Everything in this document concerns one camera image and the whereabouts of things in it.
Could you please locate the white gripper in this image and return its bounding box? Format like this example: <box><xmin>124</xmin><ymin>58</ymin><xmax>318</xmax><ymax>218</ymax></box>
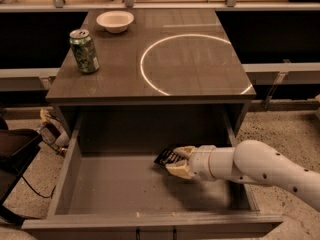
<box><xmin>166</xmin><ymin>145</ymin><xmax>239</xmax><ymax>181</ymax></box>

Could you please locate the black rxbar chocolate bar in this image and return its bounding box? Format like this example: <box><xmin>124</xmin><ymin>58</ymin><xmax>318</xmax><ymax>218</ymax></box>
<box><xmin>154</xmin><ymin>148</ymin><xmax>182</xmax><ymax>166</ymax></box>

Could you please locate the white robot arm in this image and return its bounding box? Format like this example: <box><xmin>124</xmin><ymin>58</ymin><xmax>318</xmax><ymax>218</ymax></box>
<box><xmin>165</xmin><ymin>140</ymin><xmax>320</xmax><ymax>211</ymax></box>

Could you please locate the open grey top drawer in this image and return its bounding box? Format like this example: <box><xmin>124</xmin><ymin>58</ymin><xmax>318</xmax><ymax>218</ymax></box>
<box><xmin>23</xmin><ymin>104</ymin><xmax>282</xmax><ymax>240</ymax></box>

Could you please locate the grey cabinet with top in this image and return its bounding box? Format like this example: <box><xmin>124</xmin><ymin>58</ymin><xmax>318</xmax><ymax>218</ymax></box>
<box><xmin>47</xmin><ymin>9</ymin><xmax>255</xmax><ymax>129</ymax></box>

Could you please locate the green soda can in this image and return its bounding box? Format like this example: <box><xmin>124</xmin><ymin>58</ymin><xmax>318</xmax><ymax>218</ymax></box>
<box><xmin>69</xmin><ymin>29</ymin><xmax>99</xmax><ymax>74</ymax></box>

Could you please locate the white ceramic bowl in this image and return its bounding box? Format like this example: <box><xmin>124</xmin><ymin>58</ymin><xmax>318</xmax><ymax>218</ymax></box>
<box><xmin>96</xmin><ymin>11</ymin><xmax>134</xmax><ymax>33</ymax></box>

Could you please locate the black chair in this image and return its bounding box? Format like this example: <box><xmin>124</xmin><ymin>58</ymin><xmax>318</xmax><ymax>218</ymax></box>
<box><xmin>0</xmin><ymin>118</ymin><xmax>42</xmax><ymax>225</ymax></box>

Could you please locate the black cable on floor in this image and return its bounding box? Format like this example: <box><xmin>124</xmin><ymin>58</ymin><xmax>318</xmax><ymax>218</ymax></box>
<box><xmin>20</xmin><ymin>175</ymin><xmax>56</xmax><ymax>200</ymax></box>

